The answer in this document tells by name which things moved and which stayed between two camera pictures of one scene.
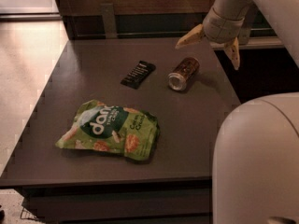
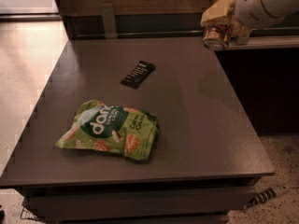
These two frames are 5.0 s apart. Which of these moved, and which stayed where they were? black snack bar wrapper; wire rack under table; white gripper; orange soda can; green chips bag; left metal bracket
Moved: orange soda can; white gripper
Stayed: left metal bracket; black snack bar wrapper; wire rack under table; green chips bag
